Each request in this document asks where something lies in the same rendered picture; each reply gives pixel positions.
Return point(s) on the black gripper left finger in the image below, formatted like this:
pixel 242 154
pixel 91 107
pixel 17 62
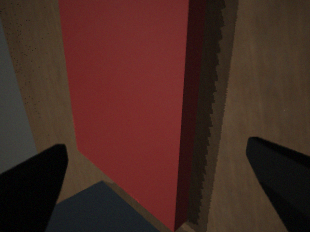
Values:
pixel 30 190

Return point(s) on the grey open box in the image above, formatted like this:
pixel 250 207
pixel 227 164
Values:
pixel 97 209

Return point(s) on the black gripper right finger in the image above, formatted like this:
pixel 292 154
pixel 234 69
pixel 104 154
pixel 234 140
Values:
pixel 284 175

